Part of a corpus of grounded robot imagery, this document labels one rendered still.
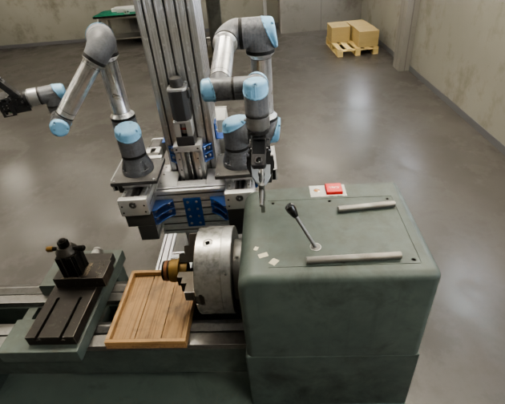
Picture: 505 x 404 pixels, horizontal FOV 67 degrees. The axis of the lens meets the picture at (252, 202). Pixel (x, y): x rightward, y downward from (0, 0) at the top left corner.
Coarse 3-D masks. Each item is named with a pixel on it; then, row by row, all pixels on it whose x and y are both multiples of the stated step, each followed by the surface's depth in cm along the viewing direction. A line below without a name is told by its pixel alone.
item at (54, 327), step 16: (96, 256) 168; (112, 256) 169; (64, 288) 154; (80, 288) 154; (96, 288) 153; (48, 304) 148; (64, 304) 147; (80, 304) 147; (48, 320) 142; (64, 320) 141; (80, 320) 140; (32, 336) 136; (48, 336) 136; (64, 336) 135; (80, 336) 140
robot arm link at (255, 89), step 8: (248, 80) 114; (256, 80) 114; (264, 80) 113; (248, 88) 113; (256, 88) 112; (264, 88) 113; (248, 96) 114; (256, 96) 113; (264, 96) 114; (248, 104) 116; (256, 104) 115; (264, 104) 116; (248, 112) 117; (256, 112) 116; (264, 112) 117
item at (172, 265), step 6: (162, 264) 140; (168, 264) 140; (174, 264) 139; (180, 264) 140; (186, 264) 140; (162, 270) 139; (168, 270) 138; (174, 270) 138; (180, 270) 139; (186, 270) 139; (162, 276) 139; (168, 276) 138; (174, 276) 138
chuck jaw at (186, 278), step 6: (180, 276) 136; (186, 276) 136; (192, 276) 136; (180, 282) 137; (186, 282) 133; (192, 282) 133; (186, 288) 131; (192, 288) 131; (186, 294) 130; (192, 294) 129; (186, 300) 131; (192, 300) 131; (198, 300) 129
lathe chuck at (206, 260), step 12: (204, 228) 137; (216, 228) 136; (216, 240) 130; (204, 252) 128; (216, 252) 127; (204, 264) 126; (216, 264) 126; (204, 276) 126; (216, 276) 125; (204, 288) 126; (216, 288) 126; (204, 300) 128; (216, 300) 127; (204, 312) 133; (216, 312) 133
